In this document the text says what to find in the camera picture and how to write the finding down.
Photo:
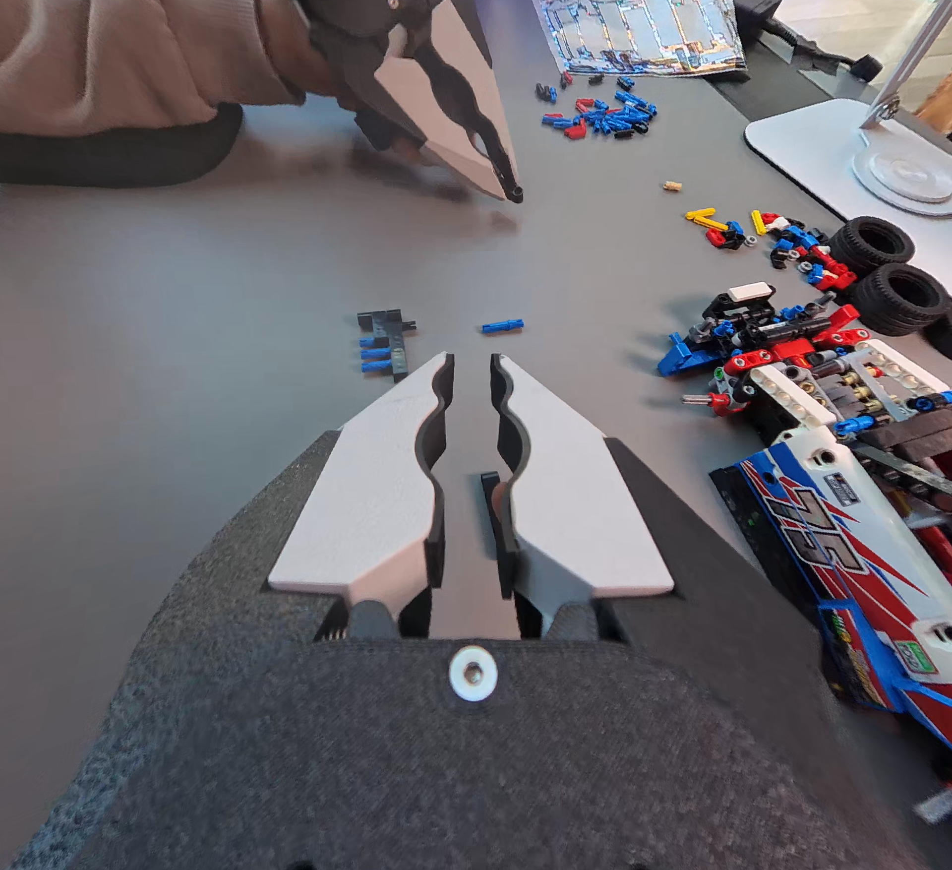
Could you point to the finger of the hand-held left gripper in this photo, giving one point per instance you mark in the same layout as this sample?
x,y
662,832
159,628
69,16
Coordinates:
x,y
431,118
476,81

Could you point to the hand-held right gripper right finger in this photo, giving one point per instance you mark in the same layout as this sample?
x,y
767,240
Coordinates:
x,y
595,513

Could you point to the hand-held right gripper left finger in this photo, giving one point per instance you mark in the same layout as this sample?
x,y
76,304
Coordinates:
x,y
357,505

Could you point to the short black brick beam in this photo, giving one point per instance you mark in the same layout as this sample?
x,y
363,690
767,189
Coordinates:
x,y
515,194

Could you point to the black beam with blue pins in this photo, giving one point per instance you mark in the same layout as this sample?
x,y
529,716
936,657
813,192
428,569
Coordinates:
x,y
387,342

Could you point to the person's left forearm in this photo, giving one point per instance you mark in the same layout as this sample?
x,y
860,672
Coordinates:
x,y
111,29

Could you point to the grey desk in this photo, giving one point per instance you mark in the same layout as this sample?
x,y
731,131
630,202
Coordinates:
x,y
186,290

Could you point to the person's right hand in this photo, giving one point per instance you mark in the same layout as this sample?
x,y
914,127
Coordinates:
x,y
506,492

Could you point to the person's left hand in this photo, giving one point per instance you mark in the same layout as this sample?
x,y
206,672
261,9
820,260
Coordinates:
x,y
309,63

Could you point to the pile of blue red pins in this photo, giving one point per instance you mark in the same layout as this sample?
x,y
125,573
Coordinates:
x,y
602,115

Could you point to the silver sticker sheet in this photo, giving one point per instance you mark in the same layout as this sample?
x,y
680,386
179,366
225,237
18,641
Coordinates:
x,y
639,22

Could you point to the blue connector pin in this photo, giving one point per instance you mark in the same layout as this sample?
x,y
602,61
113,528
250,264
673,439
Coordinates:
x,y
503,325

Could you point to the toy brick race car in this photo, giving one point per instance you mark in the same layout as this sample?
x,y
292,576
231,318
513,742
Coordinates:
x,y
818,438

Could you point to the black chair armrest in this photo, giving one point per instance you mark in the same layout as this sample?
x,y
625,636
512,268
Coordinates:
x,y
111,148

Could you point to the pile of mixed coloured pieces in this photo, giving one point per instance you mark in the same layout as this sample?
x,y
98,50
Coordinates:
x,y
788,245

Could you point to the black toy tyre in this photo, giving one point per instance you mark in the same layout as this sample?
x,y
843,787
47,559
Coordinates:
x,y
866,312
840,252
941,342

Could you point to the wooden table leg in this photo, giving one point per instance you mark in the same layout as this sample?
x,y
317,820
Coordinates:
x,y
937,107

